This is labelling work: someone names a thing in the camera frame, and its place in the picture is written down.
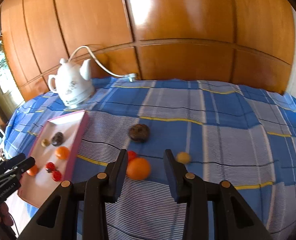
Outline large orange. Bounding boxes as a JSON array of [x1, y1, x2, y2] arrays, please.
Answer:
[[126, 157, 151, 180]]

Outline orange mandarin with stem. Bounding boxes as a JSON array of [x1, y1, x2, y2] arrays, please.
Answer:
[[26, 165, 39, 177]]

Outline pink white shallow box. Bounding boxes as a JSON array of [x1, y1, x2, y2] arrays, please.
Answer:
[[18, 111, 89, 208]]

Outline blue plaid tablecloth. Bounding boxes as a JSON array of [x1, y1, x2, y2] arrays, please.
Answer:
[[3, 76, 296, 240]]

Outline white ceramic electric kettle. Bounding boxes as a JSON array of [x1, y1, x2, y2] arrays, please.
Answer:
[[47, 58, 95, 107]]

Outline wooden wardrobe panels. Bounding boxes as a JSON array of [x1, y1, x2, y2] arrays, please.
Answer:
[[1, 0, 295, 100]]

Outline dark brown mangosteen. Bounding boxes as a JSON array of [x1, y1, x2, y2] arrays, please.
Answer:
[[51, 132, 64, 147], [128, 124, 150, 142]]

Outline yellow-green small fruit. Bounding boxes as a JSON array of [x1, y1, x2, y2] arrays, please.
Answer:
[[41, 139, 50, 147], [176, 152, 191, 165]]

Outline left hand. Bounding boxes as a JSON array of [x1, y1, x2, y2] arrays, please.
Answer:
[[0, 202, 14, 226]]

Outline wooden door with glass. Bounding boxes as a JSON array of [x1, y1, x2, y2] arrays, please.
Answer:
[[0, 41, 25, 124]]

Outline white kettle power cable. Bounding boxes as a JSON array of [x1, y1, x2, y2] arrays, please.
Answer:
[[67, 45, 139, 82]]

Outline red tomato with stem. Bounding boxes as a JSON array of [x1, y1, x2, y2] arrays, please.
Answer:
[[52, 170, 62, 182]]

